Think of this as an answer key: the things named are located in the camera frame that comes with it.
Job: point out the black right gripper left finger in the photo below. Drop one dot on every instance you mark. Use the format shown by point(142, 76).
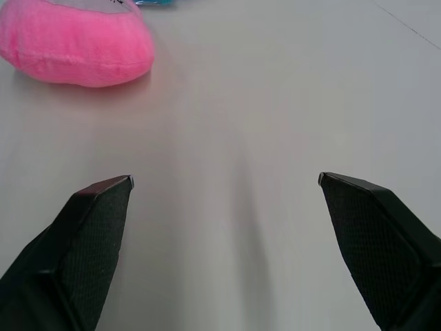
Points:
point(69, 248)

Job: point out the pink plush toy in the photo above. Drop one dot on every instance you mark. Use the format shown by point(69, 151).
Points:
point(79, 45)

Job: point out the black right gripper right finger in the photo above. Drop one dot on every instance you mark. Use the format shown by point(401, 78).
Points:
point(382, 248)

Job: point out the teal fabric item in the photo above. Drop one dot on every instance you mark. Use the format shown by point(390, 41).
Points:
point(156, 2)

